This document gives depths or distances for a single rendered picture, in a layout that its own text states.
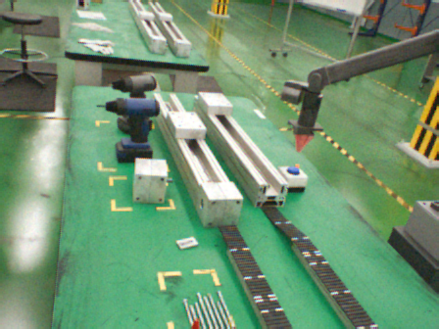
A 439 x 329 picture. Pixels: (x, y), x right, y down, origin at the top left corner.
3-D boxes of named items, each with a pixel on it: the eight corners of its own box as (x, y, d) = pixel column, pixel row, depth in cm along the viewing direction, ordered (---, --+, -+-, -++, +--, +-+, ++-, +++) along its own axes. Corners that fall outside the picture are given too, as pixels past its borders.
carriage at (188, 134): (204, 146, 152) (206, 128, 148) (173, 145, 148) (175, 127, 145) (193, 128, 165) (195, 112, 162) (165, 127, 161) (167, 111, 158)
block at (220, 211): (245, 225, 121) (251, 198, 117) (204, 228, 117) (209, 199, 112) (234, 209, 128) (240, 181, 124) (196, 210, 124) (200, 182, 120)
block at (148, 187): (171, 204, 125) (175, 176, 121) (132, 202, 122) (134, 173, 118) (170, 186, 134) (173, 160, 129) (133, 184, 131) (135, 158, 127)
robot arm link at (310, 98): (321, 94, 128) (326, 91, 133) (300, 88, 130) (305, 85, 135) (316, 116, 131) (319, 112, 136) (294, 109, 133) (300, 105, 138)
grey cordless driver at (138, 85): (154, 130, 171) (160, 78, 161) (109, 137, 158) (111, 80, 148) (145, 123, 176) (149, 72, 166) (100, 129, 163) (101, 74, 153)
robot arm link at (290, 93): (322, 75, 124) (329, 71, 132) (285, 65, 128) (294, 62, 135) (311, 114, 129) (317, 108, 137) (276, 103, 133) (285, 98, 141)
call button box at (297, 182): (304, 192, 145) (309, 176, 142) (278, 193, 141) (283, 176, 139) (294, 180, 151) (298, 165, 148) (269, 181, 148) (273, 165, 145)
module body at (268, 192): (282, 207, 134) (289, 183, 130) (254, 208, 131) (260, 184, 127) (212, 114, 200) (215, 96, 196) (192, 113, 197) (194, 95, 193)
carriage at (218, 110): (230, 120, 179) (233, 106, 176) (206, 119, 175) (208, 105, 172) (219, 108, 192) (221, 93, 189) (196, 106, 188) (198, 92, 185)
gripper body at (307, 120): (286, 124, 138) (291, 103, 135) (313, 125, 142) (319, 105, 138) (294, 132, 133) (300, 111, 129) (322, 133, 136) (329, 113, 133)
